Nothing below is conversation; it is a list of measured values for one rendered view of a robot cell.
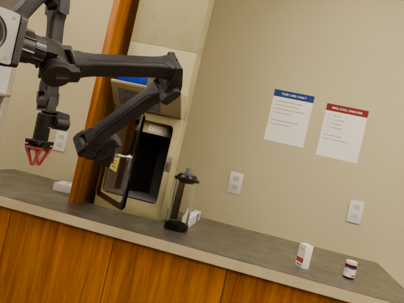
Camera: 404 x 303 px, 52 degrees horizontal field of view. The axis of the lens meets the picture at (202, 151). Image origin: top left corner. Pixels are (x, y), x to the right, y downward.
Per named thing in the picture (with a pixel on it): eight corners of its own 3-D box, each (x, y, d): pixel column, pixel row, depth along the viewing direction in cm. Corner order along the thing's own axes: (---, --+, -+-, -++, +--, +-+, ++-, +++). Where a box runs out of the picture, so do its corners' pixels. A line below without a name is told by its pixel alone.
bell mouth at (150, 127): (142, 131, 206) (145, 121, 206) (176, 139, 203) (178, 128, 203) (130, 128, 189) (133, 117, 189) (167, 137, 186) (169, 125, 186)
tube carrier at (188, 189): (168, 221, 183) (179, 174, 183) (191, 228, 180) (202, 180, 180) (160, 225, 172) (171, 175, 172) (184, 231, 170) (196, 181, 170)
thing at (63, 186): (59, 187, 214) (61, 180, 214) (90, 194, 214) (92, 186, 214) (52, 190, 202) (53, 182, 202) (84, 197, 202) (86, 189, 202)
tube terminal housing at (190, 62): (113, 199, 214) (146, 55, 214) (172, 214, 209) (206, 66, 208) (92, 204, 190) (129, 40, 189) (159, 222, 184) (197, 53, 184)
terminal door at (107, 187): (97, 194, 189) (116, 109, 188) (122, 211, 163) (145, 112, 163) (95, 194, 188) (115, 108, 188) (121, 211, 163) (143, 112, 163)
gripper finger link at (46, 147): (48, 166, 164) (53, 143, 164) (38, 167, 157) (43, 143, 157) (33, 163, 166) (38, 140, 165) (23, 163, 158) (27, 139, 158)
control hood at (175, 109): (115, 104, 189) (119, 83, 189) (182, 119, 184) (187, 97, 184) (105, 100, 178) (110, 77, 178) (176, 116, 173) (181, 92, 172)
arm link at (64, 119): (37, 95, 162) (49, 95, 156) (63, 101, 171) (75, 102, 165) (32, 125, 162) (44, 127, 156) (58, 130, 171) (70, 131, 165)
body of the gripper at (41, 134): (53, 146, 165) (57, 128, 165) (39, 146, 155) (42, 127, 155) (38, 143, 166) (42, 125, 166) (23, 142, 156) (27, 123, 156)
